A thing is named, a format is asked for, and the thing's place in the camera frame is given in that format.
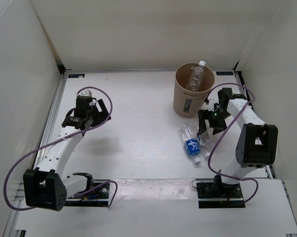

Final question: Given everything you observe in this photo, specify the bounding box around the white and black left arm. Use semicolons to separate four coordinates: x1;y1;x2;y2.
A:
23;89;109;211

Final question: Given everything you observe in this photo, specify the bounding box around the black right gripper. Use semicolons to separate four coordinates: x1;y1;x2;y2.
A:
197;108;231;136

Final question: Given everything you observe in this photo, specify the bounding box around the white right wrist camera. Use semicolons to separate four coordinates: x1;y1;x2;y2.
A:
204;99;218;111

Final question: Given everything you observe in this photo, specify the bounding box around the clear plastic bottle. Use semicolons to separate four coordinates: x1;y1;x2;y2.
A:
186;61;206;91

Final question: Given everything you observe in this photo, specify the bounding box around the dark XDOF logo sticker right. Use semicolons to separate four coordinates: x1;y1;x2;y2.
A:
216;71;234;76

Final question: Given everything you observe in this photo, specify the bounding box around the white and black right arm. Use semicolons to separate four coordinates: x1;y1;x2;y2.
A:
197;87;278;198

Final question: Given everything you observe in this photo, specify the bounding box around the dark logo sticker left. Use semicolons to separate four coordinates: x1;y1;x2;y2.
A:
68;74;85;79

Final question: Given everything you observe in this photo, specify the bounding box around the beige round waste bin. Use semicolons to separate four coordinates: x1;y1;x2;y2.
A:
173;63;215;118

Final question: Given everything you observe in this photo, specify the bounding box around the clear bottle with blue label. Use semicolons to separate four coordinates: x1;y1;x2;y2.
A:
180;124;201;165

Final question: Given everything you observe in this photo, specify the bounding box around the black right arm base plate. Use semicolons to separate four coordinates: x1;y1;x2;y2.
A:
191;179;245;209

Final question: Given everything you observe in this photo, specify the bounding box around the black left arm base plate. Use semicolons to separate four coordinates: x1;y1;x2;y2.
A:
65;183;111;207

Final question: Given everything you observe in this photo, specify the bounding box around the clear bottle with white label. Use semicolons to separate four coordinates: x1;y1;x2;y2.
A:
193;121;212;160

